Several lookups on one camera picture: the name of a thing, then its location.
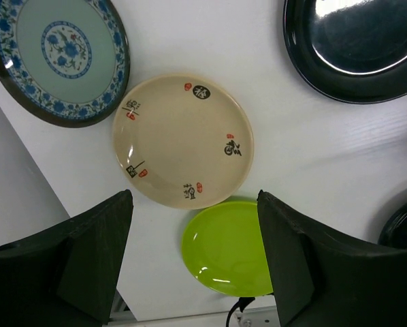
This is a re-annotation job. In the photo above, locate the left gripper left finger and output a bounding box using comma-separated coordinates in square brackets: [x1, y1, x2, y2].
[0, 190, 133, 326]

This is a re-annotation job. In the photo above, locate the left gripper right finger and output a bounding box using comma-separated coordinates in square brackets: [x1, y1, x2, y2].
[257, 191, 407, 326]

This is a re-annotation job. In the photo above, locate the black plate near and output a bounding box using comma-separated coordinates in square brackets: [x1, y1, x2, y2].
[378, 193, 407, 249]

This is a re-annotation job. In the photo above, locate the black plate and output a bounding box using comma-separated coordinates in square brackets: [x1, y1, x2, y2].
[283, 0, 407, 104]
[378, 193, 407, 249]

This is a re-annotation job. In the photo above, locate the lime green plate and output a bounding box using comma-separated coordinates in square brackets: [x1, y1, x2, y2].
[181, 201, 273, 297]

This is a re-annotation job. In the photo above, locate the cream plate with calligraphy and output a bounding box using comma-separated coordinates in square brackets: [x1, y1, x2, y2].
[112, 74, 254, 210]

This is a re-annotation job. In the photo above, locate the blue floral plate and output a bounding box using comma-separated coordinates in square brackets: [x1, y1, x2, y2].
[0, 1, 130, 128]

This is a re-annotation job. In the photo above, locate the black plate centre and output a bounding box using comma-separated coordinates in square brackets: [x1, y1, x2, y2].
[283, 0, 407, 104]

